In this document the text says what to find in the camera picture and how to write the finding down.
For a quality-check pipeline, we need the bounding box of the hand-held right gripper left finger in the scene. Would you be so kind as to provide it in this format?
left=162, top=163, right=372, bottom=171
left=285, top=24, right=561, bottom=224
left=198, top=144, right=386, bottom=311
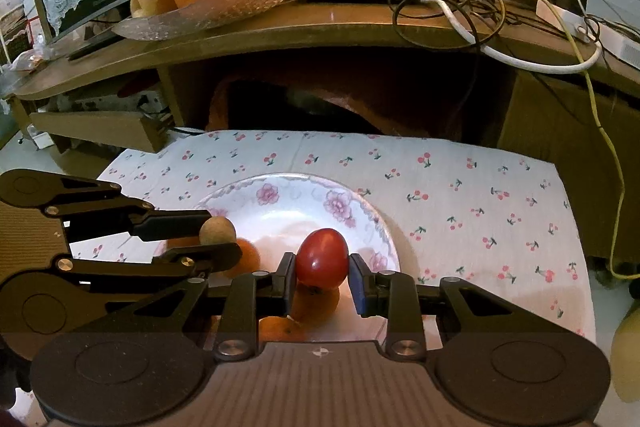
left=50, top=252, right=297, bottom=358

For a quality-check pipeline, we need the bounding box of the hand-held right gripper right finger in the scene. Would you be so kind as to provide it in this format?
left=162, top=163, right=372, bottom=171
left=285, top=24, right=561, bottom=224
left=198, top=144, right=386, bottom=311
left=349, top=253, right=596, bottom=358

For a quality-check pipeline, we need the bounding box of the red tomato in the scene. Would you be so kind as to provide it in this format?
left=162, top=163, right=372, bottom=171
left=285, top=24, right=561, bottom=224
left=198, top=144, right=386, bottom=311
left=296, top=228, right=350, bottom=290

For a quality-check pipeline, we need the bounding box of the white power strip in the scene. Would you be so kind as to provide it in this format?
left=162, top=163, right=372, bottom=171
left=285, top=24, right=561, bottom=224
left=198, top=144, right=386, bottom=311
left=536, top=0, right=601, bottom=42

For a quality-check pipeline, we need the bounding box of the white cable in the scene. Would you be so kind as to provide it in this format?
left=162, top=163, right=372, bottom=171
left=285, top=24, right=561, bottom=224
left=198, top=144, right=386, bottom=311
left=420, top=0, right=603, bottom=75

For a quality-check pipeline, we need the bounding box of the wooden keyboard tray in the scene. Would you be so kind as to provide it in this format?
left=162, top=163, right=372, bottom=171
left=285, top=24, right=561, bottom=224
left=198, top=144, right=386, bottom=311
left=30, top=111, right=173, bottom=152

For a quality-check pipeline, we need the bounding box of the yellow trash bin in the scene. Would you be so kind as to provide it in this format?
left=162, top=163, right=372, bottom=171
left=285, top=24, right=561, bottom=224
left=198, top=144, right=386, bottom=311
left=610, top=307, right=640, bottom=403

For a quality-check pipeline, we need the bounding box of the glass fruit dish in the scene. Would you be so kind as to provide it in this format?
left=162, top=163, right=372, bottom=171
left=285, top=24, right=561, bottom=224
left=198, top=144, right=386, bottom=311
left=111, top=0, right=308, bottom=42

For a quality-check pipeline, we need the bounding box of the brown kiwi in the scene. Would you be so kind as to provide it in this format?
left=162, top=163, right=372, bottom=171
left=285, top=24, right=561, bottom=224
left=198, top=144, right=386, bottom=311
left=199, top=216, right=237, bottom=248

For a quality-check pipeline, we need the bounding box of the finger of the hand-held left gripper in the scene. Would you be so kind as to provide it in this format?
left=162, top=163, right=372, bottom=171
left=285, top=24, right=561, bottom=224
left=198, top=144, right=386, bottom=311
left=44, top=176, right=214, bottom=243
left=54, top=242, right=245, bottom=304

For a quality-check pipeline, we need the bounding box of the cherry print tablecloth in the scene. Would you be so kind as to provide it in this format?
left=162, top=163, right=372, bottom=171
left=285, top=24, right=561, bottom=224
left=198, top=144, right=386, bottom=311
left=70, top=129, right=598, bottom=348

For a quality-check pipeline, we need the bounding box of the white floral plate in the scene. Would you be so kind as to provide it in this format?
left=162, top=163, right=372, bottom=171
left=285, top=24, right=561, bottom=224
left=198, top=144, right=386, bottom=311
left=152, top=173, right=401, bottom=343

